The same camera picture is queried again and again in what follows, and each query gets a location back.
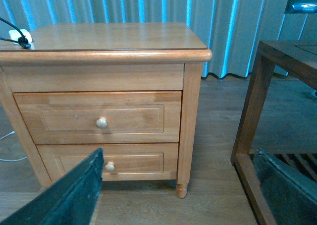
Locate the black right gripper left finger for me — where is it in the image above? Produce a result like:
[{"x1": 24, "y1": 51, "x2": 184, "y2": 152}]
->
[{"x1": 1, "y1": 148, "x2": 104, "y2": 225}]

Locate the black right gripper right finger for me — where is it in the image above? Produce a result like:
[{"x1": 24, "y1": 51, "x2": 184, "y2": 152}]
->
[{"x1": 253, "y1": 149, "x2": 317, "y2": 225}]

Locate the wooden drawer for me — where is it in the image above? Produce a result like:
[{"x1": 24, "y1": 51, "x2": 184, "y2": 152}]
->
[
  {"x1": 37, "y1": 143, "x2": 178, "y2": 182},
  {"x1": 14, "y1": 91, "x2": 182, "y2": 145}
]

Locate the black charger cable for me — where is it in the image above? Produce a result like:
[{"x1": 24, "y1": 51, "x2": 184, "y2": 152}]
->
[{"x1": 0, "y1": 17, "x2": 32, "y2": 50}]

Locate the white charger adapter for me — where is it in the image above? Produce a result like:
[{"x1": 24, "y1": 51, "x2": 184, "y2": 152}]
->
[{"x1": 8, "y1": 29, "x2": 32, "y2": 44}]

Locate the round wooden lower knob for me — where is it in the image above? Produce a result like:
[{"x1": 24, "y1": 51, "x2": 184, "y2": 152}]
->
[{"x1": 105, "y1": 161, "x2": 115, "y2": 172}]

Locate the round wooden knob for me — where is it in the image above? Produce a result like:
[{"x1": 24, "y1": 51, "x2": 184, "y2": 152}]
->
[
  {"x1": 105, "y1": 161, "x2": 115, "y2": 172},
  {"x1": 96, "y1": 117, "x2": 107, "y2": 129}
]

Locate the round wooden upper knob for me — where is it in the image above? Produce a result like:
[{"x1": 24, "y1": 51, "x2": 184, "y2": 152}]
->
[{"x1": 96, "y1": 117, "x2": 107, "y2": 129}]

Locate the light wooden nightstand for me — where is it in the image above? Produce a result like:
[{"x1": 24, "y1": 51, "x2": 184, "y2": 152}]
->
[{"x1": 0, "y1": 23, "x2": 212, "y2": 198}]

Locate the dark wooden side table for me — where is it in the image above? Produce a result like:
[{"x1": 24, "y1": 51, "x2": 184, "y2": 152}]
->
[{"x1": 231, "y1": 40, "x2": 317, "y2": 225}]

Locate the pale grey pleated curtain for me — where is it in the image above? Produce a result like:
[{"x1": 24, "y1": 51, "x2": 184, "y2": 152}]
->
[{"x1": 0, "y1": 0, "x2": 317, "y2": 78}]

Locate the dark framed object top right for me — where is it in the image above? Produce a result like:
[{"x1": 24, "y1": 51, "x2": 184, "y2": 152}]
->
[{"x1": 285, "y1": 0, "x2": 317, "y2": 14}]

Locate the white cable on floor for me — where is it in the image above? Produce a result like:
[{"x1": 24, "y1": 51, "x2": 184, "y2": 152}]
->
[{"x1": 0, "y1": 131, "x2": 27, "y2": 162}]

